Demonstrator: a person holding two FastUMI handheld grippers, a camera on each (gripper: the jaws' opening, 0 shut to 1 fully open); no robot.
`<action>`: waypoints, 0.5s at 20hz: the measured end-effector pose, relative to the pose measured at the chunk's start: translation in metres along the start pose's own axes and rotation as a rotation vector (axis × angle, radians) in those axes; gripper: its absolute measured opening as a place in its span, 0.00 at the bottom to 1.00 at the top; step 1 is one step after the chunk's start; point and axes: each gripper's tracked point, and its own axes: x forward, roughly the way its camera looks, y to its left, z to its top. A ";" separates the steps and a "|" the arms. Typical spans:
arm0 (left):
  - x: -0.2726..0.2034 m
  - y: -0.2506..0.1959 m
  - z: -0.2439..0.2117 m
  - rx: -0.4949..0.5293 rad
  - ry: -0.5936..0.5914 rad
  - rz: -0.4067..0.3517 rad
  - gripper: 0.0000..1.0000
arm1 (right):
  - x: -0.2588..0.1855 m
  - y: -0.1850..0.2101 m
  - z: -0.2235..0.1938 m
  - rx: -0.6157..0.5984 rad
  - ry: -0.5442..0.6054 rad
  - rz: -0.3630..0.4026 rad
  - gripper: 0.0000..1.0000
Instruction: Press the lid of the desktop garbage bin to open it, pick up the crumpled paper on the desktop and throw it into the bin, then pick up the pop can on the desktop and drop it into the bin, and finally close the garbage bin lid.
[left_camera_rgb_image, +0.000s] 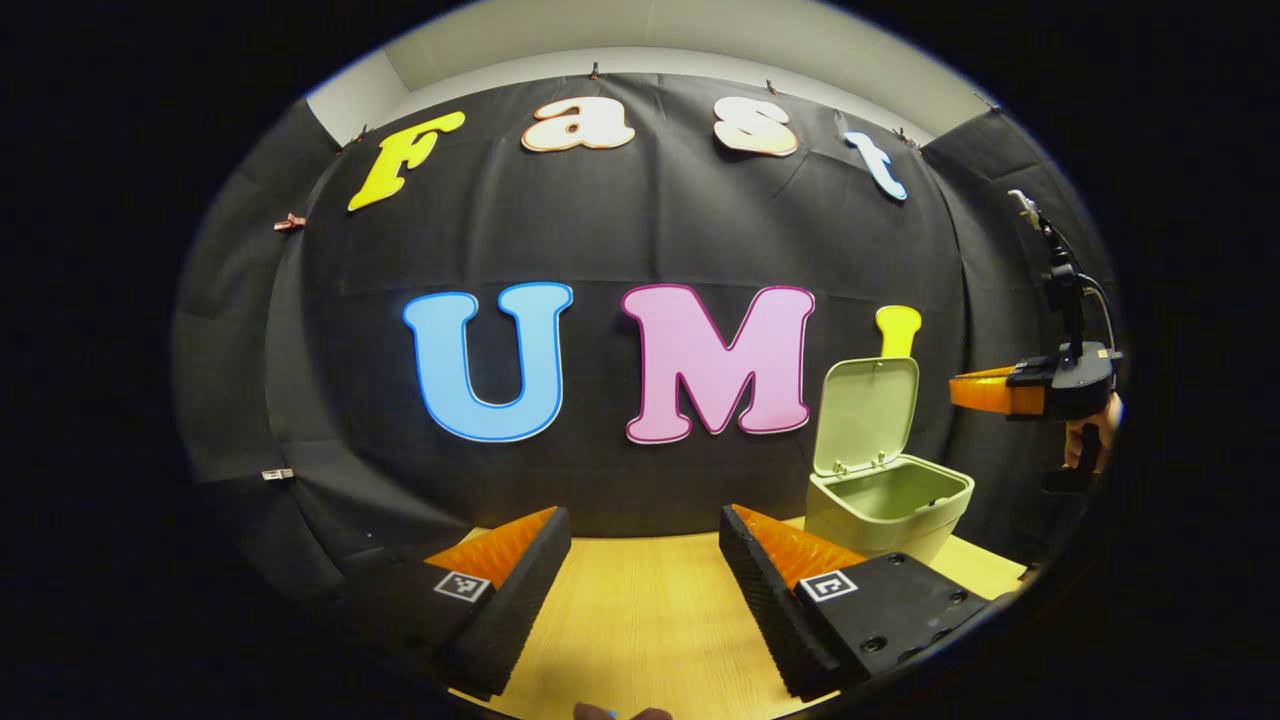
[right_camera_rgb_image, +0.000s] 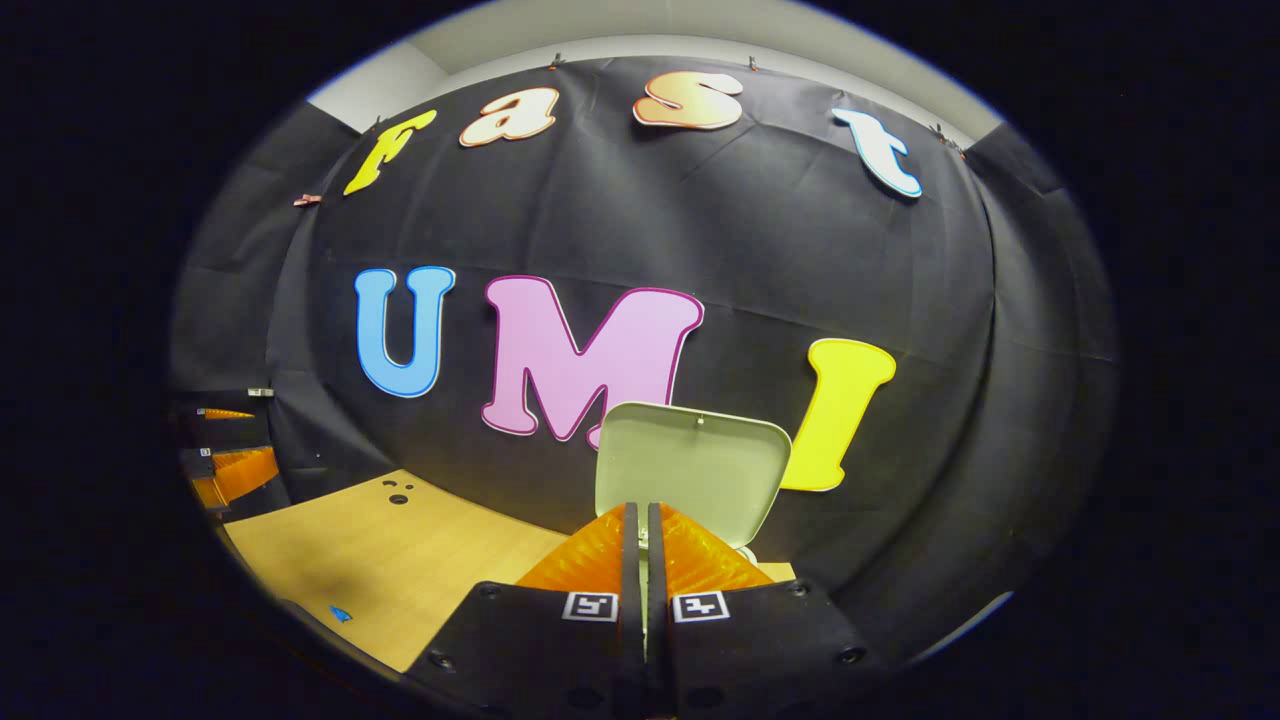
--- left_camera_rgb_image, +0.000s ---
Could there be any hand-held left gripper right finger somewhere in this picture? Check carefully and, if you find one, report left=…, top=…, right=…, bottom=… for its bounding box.
left=718, top=503, right=1016, bottom=701

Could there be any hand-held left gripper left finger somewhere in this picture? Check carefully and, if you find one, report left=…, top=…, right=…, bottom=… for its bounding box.
left=330, top=506, right=573, bottom=701

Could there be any pale green desktop garbage bin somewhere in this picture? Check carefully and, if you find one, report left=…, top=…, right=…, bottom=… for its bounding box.
left=803, top=357, right=976, bottom=566

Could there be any wooden desktop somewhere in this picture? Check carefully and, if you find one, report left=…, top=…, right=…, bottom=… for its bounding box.
left=440, top=518, right=1031, bottom=720

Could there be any black backdrop cloth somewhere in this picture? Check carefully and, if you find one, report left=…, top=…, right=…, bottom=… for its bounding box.
left=175, top=72, right=1121, bottom=601

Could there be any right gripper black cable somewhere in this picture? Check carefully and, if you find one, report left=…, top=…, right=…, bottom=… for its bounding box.
left=1078, top=272, right=1117, bottom=353

